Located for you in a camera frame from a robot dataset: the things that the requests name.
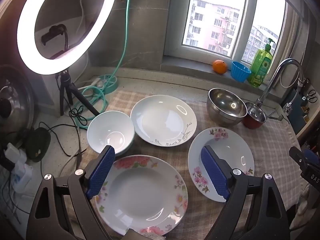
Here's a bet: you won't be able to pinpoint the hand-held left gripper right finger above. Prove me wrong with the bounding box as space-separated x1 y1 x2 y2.
201 145 292 240

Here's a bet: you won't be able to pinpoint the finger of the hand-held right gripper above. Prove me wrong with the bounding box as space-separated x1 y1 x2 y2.
289 146 313 173
303 149 320 165

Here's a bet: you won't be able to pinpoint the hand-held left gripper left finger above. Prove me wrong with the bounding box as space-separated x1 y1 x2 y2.
26 145 115 240

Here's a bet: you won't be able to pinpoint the pink blossom branch plate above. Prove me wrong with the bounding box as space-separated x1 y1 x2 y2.
187 127 255 202

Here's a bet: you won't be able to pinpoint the white ceramic bowl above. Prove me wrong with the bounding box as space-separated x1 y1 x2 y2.
87 111 135 155

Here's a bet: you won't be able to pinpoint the pink peony rim plate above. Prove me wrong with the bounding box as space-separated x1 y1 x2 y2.
95 155 188 237

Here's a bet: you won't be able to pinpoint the small red pot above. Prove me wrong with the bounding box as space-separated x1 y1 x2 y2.
242 102 285 130

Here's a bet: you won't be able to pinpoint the stainless steel bowl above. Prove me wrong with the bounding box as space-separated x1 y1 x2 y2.
206 88 248 127

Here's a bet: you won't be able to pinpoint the white plate grey leaf print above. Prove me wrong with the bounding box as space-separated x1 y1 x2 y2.
130 95 197 147

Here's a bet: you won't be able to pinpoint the wooden shelf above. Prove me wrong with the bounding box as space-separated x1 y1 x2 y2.
295 115 320 143

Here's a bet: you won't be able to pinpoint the teal knife holder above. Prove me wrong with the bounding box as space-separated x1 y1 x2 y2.
282 80 313 135

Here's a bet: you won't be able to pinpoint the plaid table cloth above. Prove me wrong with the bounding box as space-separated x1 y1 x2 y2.
75 90 310 240

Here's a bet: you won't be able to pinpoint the scissors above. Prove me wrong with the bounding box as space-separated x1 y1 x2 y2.
306 89 317 103

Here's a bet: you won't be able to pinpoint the chrome faucet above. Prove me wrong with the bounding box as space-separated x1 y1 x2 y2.
255 58 307 115

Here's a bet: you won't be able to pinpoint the white blue packet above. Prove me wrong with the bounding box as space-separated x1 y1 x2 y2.
11 160 34 193

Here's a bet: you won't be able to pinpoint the white power adapter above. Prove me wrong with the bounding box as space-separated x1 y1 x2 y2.
5 142 27 165

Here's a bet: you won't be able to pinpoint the black tripod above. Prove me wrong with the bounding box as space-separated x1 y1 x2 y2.
56 70 100 117

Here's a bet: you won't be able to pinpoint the white power strip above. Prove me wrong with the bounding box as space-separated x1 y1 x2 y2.
80 78 103 90

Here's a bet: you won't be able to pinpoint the green dish soap bottle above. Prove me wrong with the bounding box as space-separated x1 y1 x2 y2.
247 38 274 88

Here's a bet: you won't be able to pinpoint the blue ribbed cup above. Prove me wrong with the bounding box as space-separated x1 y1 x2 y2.
230 61 252 83

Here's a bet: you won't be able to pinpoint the orange fruit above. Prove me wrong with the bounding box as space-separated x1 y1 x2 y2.
212 60 228 75

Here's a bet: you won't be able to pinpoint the steel pot lid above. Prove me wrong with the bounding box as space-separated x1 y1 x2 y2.
0 65 35 150

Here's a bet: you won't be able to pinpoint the black phone clamp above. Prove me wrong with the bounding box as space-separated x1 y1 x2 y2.
41 24 69 60

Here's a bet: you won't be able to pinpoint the black cable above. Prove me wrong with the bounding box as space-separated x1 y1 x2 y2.
37 104 88 157

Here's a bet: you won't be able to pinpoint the teal hose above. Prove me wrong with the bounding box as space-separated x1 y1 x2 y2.
74 0 133 128

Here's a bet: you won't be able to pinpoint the window frame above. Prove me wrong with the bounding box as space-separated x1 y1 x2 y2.
164 0 300 68

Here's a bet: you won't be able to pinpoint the ring light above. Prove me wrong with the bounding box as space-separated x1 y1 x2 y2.
16 0 118 75

